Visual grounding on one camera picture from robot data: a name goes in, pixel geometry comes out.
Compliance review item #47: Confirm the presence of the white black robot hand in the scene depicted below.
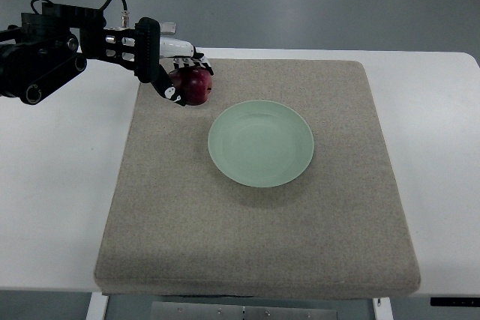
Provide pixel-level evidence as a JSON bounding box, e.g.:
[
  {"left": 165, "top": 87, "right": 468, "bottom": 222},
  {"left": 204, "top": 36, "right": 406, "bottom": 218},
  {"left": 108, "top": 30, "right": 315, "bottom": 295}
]
[{"left": 152, "top": 37, "right": 214, "bottom": 106}]

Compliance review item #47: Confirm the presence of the red apple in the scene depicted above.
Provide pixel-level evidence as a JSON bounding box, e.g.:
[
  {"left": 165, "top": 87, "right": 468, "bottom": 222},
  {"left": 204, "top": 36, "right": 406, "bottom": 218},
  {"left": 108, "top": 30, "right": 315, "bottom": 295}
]
[{"left": 169, "top": 66, "right": 213, "bottom": 106}]

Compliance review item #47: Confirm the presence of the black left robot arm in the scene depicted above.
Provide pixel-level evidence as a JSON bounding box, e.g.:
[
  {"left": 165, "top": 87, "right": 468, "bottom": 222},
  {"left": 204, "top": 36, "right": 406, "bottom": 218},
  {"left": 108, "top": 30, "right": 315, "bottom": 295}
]
[{"left": 1, "top": 0, "right": 162, "bottom": 105}]

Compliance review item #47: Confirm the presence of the light green plate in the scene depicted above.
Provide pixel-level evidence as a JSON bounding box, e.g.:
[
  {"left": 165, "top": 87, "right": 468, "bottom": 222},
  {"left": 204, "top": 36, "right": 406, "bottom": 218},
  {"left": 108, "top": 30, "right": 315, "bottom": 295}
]
[{"left": 208, "top": 100, "right": 314, "bottom": 188}]

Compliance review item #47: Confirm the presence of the beige fabric cushion mat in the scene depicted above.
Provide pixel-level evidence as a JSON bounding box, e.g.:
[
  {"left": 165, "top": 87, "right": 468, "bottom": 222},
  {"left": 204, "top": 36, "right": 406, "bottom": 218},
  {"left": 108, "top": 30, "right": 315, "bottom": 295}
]
[{"left": 94, "top": 59, "right": 421, "bottom": 299}]

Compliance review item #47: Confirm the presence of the black table control panel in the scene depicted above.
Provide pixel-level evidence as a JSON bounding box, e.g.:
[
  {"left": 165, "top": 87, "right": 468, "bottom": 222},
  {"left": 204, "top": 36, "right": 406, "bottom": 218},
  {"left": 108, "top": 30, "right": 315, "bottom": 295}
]
[{"left": 430, "top": 297, "right": 480, "bottom": 308}]

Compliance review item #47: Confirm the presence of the metal base plate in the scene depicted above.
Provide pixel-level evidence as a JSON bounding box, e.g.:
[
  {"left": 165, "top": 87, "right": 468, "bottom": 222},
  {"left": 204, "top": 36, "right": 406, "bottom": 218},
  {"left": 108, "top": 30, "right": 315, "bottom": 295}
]
[{"left": 150, "top": 301, "right": 338, "bottom": 320}]

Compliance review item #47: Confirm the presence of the white table leg frame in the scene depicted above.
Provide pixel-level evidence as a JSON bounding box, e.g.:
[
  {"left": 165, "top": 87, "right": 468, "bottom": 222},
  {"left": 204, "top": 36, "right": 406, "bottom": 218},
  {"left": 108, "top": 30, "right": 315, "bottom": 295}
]
[{"left": 85, "top": 292, "right": 109, "bottom": 320}]

